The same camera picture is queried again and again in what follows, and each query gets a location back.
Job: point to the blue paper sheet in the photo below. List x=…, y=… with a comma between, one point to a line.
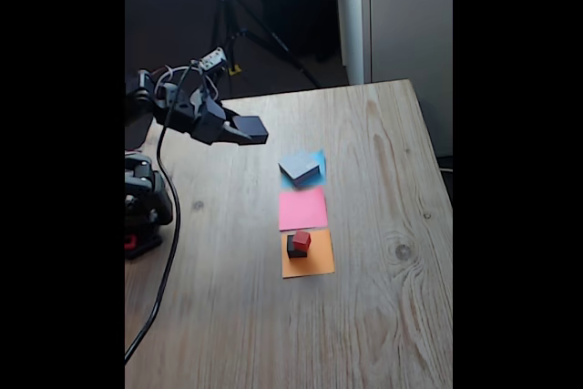
x=322, y=159

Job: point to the orange paper sheet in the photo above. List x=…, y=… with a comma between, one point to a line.
x=323, y=257

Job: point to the pink paper sheet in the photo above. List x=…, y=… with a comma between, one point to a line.
x=303, y=209

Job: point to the small dark grey cube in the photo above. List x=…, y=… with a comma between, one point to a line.
x=293, y=251

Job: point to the red black table clamp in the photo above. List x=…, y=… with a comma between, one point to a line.
x=129, y=242

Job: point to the white grey cabinet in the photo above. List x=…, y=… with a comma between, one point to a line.
x=410, y=20

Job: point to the large grey square block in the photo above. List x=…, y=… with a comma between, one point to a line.
x=298, y=166

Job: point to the small red cube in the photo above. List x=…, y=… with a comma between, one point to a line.
x=301, y=240

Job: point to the yellow tag on tripod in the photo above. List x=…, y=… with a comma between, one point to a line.
x=234, y=70

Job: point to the medium black square block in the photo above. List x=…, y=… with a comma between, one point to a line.
x=252, y=127

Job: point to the black tripod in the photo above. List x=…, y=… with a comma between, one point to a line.
x=226, y=33

